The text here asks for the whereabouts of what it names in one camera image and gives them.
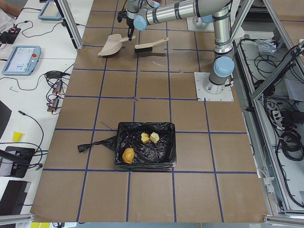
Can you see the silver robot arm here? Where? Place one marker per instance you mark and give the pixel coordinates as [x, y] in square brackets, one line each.
[141, 13]
[203, 21]

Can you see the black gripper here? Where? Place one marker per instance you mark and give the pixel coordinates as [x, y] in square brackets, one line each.
[130, 22]

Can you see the aluminium frame post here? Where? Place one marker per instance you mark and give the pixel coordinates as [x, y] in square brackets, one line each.
[68, 19]

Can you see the beige plastic dustpan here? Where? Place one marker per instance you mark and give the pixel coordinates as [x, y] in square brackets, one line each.
[112, 45]

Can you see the teach pendant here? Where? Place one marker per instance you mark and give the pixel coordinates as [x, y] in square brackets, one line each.
[49, 12]
[22, 61]

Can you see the near teach pendant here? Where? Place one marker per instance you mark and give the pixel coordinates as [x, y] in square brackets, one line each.
[22, 61]

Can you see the far teach pendant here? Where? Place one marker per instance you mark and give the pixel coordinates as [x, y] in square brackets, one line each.
[49, 12]

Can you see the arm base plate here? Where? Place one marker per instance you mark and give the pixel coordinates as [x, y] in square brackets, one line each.
[206, 91]
[192, 27]

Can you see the whole yellow potato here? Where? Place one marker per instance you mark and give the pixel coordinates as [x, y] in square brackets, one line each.
[128, 155]

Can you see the black lined trash bin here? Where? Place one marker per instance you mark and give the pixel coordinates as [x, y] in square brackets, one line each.
[160, 155]

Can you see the beige hand brush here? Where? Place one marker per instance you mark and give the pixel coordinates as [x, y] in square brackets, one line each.
[149, 46]

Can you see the yellow bread chunk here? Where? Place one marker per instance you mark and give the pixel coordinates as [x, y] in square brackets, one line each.
[154, 137]
[145, 138]

